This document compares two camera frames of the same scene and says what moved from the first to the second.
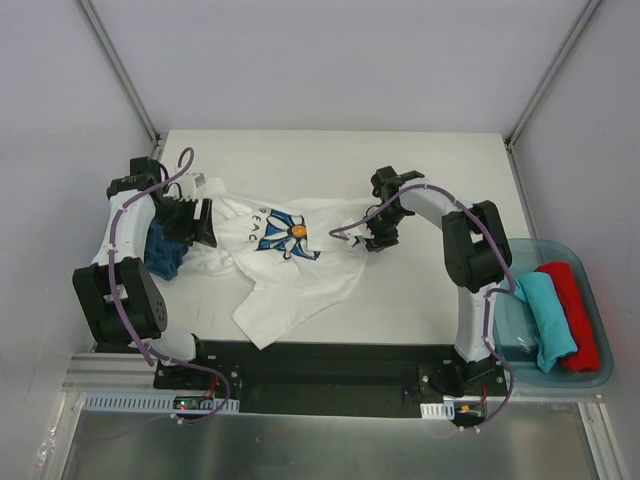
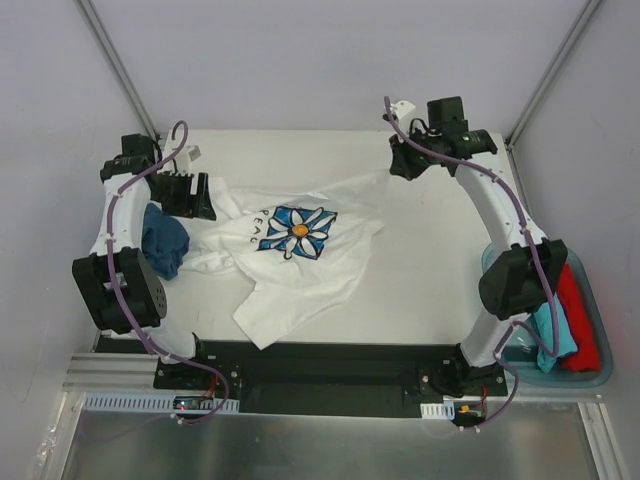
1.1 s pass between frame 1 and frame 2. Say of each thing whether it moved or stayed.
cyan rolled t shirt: stayed
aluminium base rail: stayed
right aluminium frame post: stayed
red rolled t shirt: stayed
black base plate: stayed
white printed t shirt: moved
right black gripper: moved
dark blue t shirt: stayed
